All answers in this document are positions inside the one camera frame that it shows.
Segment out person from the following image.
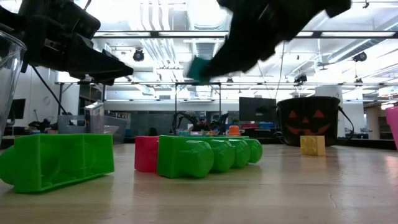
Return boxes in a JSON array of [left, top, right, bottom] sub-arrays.
[[192, 114, 210, 132]]

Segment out black background monitor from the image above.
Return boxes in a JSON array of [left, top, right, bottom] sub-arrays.
[[238, 96, 277, 123]]

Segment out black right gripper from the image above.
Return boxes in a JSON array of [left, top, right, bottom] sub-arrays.
[[205, 0, 352, 78]]

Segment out long green toy block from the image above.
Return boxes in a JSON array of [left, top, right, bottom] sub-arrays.
[[157, 134, 264, 179]]

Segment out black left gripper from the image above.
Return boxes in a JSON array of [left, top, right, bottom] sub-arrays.
[[18, 0, 134, 86]]

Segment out silver ceiling duct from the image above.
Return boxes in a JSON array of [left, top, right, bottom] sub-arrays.
[[186, 0, 231, 60]]

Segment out yellow toy block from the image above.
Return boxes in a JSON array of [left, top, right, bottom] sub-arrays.
[[300, 135, 326, 157]]

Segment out pink plastic tray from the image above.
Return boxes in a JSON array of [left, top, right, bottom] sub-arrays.
[[385, 105, 398, 151]]

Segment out black overhead crossbar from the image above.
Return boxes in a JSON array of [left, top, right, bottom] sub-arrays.
[[93, 30, 398, 39]]

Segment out black bucket handle cord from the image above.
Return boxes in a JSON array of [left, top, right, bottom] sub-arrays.
[[338, 106, 356, 141]]

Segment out large clear plastic bin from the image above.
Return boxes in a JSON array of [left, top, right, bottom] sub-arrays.
[[0, 29, 28, 146]]

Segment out black background frame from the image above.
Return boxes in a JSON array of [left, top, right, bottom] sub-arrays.
[[175, 82, 222, 121]]

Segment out black wall screen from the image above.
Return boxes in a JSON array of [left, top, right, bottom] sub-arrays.
[[7, 98, 27, 120]]

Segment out teal toy block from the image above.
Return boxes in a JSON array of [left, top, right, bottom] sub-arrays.
[[186, 56, 213, 84]]

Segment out short green toy block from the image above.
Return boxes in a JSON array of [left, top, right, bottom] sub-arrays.
[[0, 133, 115, 194]]

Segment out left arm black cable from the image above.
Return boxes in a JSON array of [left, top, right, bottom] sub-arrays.
[[30, 65, 68, 114]]

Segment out large red toy block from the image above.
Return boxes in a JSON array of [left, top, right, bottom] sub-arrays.
[[134, 135, 160, 174]]

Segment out black pumpkin bucket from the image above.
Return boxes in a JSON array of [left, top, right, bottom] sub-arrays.
[[276, 95, 342, 147]]

